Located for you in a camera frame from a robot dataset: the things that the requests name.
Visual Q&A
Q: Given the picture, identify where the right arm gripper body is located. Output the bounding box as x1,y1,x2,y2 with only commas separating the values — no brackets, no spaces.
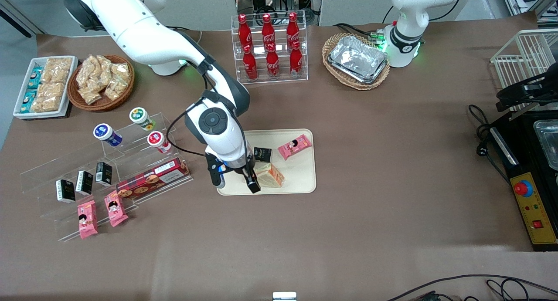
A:
205,145,257,179

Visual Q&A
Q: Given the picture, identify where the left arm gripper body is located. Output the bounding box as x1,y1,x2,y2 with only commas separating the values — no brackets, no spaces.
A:
521,72,558,103

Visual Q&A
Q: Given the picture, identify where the triangle sandwich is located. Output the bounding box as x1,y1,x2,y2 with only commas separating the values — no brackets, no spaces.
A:
254,162,286,189

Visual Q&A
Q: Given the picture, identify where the beige plastic tray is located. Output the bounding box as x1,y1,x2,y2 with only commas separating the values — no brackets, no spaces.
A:
217,129,317,196

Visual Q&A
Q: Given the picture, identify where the silver foil tray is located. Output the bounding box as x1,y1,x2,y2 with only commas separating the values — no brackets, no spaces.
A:
328,53,388,84
331,35,388,77

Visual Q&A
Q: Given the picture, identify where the white rectangular snack tray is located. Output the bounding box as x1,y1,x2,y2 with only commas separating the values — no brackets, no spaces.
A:
13,56,79,119

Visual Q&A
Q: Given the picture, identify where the black sealing machine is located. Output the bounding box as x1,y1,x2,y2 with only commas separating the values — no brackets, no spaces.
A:
488,109,558,252

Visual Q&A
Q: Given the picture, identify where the clear container in machine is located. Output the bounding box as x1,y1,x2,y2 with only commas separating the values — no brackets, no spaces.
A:
533,119,558,171

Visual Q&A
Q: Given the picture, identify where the pink snack packet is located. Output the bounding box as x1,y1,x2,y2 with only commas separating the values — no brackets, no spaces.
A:
278,134,313,161
77,200,99,240
104,190,129,227

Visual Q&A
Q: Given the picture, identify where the red lid cup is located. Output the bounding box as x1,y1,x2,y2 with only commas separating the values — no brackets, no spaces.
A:
147,131,172,154

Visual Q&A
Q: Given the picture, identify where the red emergency stop button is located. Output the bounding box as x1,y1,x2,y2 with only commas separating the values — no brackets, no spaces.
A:
514,180,533,198

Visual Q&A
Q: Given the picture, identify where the red cookie box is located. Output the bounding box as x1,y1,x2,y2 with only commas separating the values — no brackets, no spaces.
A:
116,157,191,201

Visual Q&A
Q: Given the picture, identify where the clear acrylic bottle rack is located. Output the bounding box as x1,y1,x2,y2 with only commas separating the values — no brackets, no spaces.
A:
231,14,309,85

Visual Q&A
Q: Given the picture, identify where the red cola bottle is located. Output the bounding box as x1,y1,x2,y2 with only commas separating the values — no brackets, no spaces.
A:
266,43,280,78
238,14,253,49
262,14,276,47
289,41,303,76
242,45,259,81
286,12,300,44

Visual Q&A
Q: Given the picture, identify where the green lid cup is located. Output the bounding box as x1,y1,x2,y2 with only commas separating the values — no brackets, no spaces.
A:
129,107,156,132

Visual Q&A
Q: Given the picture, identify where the light wicker basket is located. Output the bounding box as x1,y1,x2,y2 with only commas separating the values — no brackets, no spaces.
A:
322,33,391,91

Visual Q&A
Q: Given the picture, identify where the blue lid cup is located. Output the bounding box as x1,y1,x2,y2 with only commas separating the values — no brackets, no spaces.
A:
93,123,123,147

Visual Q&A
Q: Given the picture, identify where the small black carton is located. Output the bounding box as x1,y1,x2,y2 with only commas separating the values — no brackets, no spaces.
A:
75,170,94,196
95,162,113,186
55,179,76,204

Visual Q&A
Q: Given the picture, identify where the clear bag of fried snacks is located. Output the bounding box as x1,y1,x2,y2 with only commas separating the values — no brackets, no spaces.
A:
78,85,103,105
96,55,115,92
105,62,130,100
76,55,99,91

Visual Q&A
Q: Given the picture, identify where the brown wicker basket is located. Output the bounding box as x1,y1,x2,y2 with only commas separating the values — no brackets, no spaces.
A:
68,54,135,112

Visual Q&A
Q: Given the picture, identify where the clear acrylic stepped stand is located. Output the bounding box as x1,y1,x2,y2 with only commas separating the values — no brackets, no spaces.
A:
20,112,194,243

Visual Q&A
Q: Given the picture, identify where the clear bag of crackers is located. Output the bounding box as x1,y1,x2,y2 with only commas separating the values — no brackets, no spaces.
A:
33,82,66,113
43,57,73,84

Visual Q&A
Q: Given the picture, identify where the blue snack packet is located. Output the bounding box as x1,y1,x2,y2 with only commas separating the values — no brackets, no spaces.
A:
27,66,43,90
20,90,38,114

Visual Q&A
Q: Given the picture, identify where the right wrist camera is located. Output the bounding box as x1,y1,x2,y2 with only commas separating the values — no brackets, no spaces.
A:
206,154,227,188

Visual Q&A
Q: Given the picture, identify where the black machine power cable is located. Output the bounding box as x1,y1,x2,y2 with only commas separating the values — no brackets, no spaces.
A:
468,104,510,184

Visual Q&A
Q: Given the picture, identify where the white wire basket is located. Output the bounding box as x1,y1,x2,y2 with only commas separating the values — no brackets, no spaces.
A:
490,29,558,112

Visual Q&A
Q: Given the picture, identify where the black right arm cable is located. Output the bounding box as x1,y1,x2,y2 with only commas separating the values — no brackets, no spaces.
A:
165,61,254,173

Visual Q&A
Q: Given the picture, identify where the aluminium frame rack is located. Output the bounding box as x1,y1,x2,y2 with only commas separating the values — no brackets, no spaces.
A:
499,0,558,27

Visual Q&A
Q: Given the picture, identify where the long black cable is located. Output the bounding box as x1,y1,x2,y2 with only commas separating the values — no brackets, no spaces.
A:
388,274,558,301

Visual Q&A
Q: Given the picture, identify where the looped black cable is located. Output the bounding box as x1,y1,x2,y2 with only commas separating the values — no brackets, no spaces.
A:
486,278,558,301

